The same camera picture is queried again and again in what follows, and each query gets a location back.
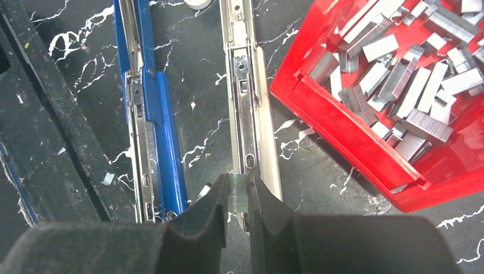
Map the red plastic bin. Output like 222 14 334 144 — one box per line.
270 1 483 212

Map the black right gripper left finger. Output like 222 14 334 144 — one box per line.
1 174 229 273

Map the silver staple strip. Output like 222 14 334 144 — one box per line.
228 174 248 213

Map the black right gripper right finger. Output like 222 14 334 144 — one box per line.
248 173 460 273

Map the blue stapler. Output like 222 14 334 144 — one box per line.
114 0 188 223

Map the black silver stapler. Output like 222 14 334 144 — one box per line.
218 0 284 233

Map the pile of staple strips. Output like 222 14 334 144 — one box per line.
308 1 483 162

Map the loose staple strip on mat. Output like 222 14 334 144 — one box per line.
100 172 115 186

